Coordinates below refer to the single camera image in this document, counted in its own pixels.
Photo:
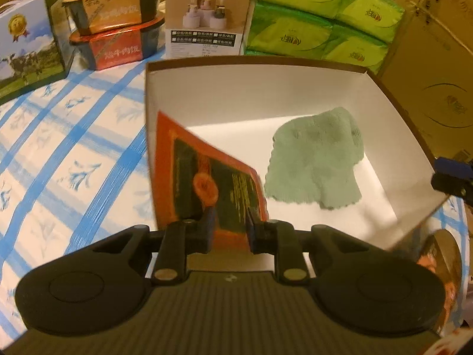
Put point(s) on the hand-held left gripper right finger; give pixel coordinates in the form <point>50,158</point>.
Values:
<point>252,229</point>

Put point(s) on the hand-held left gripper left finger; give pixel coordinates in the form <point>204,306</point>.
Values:
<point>207,229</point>

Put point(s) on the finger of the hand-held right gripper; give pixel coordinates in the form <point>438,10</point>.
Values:
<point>452,172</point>

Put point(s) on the orange foil packet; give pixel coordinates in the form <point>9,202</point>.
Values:
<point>221,177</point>

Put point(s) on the green fluffy cloth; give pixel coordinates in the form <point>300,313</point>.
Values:
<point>314,155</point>

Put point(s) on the white cardboard box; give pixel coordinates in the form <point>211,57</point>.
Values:
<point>240,96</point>

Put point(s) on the large brown cardboard box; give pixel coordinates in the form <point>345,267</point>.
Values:
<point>436,81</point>

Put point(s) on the instant noodle bowl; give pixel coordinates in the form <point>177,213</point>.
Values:
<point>443,266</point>

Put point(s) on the blue checked sheet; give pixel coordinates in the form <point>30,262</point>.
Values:
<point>74,155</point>

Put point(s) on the green tissue multipack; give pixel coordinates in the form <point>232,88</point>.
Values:
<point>295,33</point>

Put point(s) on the red label black bowl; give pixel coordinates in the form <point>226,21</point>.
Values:
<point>114,50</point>

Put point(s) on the white humidifier box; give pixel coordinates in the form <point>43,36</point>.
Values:
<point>207,7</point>

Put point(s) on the gold label black bowl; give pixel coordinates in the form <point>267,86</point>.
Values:
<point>111,7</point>

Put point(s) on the cow print milk carton box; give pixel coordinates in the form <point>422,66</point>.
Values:
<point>29,44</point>

